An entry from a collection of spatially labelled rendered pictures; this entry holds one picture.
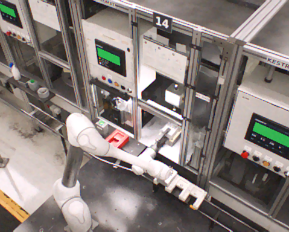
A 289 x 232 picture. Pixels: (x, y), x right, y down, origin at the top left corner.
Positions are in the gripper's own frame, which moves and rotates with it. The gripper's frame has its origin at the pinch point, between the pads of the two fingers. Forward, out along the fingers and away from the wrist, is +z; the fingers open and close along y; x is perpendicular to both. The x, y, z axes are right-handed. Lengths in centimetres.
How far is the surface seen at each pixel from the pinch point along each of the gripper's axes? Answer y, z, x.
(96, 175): -28, -50, 36
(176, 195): -13.9, -33.7, -30.5
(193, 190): -11.6, -24.7, -38.9
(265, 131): 64, -10, -68
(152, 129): -9.7, 2.6, 16.3
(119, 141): -1.4, -26.5, 26.7
